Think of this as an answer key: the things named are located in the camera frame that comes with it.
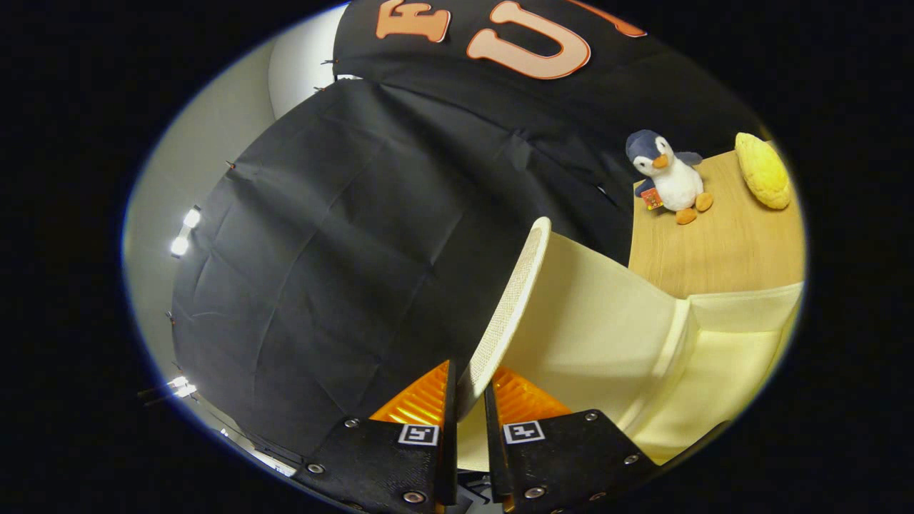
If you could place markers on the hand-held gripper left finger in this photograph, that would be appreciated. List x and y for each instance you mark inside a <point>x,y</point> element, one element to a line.
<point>450,457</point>

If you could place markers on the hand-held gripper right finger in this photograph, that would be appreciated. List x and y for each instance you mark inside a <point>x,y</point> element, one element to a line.
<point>493,442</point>

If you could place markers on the cream fabric storage box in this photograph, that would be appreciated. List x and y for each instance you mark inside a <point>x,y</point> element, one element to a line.
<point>607,335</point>

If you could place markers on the penguin plush toy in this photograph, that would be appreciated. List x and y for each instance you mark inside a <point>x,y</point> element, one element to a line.
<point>675,178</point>

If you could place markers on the yellow round plush cushion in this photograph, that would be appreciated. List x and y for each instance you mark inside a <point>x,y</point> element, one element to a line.
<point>764,171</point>

